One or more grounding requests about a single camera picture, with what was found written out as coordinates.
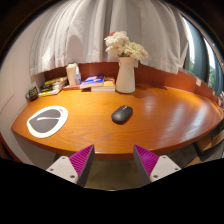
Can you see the orange yellow cover book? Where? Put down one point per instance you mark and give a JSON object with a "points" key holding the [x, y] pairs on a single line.
{"points": [[107, 87]]}

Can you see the white curtain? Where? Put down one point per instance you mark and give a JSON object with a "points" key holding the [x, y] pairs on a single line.
{"points": [[100, 30]]}

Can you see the black spine book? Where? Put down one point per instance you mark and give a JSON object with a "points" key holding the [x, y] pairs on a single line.
{"points": [[51, 86], [50, 89]]}

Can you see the clear spray bottle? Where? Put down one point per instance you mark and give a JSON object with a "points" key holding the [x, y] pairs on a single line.
{"points": [[78, 78]]}

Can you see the white yellow spine book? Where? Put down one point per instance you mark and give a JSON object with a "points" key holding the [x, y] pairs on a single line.
{"points": [[49, 93]]}

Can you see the white ceramic vase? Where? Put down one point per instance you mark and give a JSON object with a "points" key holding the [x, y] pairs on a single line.
{"points": [[125, 76]]}

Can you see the cream lidded tumbler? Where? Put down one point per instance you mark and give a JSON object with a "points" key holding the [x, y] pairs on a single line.
{"points": [[70, 75]]}

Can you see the red brown book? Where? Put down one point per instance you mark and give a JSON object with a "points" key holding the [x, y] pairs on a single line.
{"points": [[70, 87]]}

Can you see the dark mug with green inside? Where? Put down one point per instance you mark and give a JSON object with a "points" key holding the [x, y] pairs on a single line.
{"points": [[32, 93]]}

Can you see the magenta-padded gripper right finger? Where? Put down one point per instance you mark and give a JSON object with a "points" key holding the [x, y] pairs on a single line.
{"points": [[148, 161]]}

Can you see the black computer mouse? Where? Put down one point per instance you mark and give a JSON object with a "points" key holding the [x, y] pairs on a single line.
{"points": [[122, 114]]}

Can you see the white grey round mouse pad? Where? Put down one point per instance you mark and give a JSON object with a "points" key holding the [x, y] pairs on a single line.
{"points": [[36, 130]]}

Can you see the wooden chair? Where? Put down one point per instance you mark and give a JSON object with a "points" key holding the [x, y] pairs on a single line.
{"points": [[208, 145]]}

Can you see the window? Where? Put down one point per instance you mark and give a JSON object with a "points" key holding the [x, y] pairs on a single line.
{"points": [[203, 56]]}

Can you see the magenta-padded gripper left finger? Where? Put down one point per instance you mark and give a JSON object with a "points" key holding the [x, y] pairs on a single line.
{"points": [[80, 161]]}

